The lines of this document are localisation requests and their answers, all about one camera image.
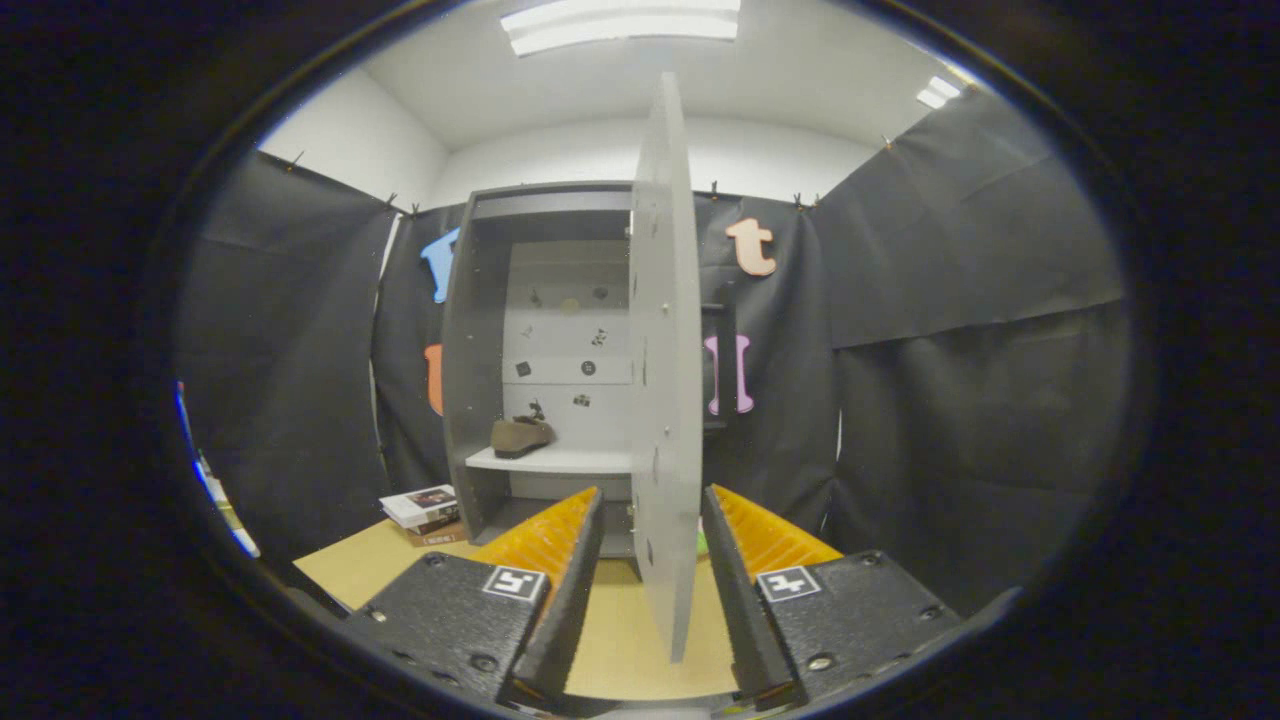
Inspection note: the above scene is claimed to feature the grey shoe cabinet door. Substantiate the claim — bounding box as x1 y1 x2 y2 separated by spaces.
628 72 704 663

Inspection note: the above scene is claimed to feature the grey shoe cabinet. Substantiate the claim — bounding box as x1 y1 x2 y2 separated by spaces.
441 180 641 581

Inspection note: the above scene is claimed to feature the brown fuzzy shoe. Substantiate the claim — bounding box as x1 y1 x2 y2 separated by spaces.
490 415 557 460

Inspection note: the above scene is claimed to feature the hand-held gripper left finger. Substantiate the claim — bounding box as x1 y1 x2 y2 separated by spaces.
343 486 605 706

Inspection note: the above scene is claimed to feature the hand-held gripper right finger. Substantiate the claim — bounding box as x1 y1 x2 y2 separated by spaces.
701 484 964 701

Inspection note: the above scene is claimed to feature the black backdrop cloth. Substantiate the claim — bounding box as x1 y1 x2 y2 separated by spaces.
178 88 1131 611

